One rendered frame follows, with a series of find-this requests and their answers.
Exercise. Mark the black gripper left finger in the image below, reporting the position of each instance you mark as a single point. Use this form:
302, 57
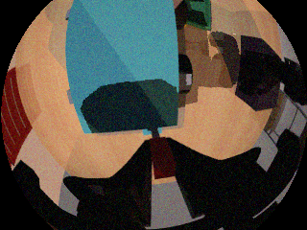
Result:
129, 187

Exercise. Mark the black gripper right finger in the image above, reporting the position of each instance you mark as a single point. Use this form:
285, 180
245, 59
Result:
200, 177

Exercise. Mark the red-headed metal pin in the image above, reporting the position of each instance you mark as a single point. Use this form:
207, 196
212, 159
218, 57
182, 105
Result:
163, 159

